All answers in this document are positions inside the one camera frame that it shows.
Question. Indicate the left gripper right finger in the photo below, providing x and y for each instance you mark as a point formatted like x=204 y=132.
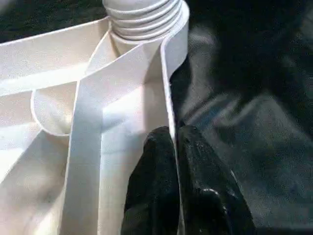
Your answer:
x=207 y=200

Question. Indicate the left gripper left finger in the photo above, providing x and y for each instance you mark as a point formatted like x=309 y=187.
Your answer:
x=154 y=191

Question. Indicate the white plastic table top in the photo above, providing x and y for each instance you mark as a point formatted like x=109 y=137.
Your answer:
x=49 y=61

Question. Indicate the white plastic table leg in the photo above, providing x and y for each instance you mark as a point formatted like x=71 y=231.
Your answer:
x=141 y=14

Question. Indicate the black plastic mat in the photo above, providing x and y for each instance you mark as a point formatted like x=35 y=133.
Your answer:
x=244 y=122

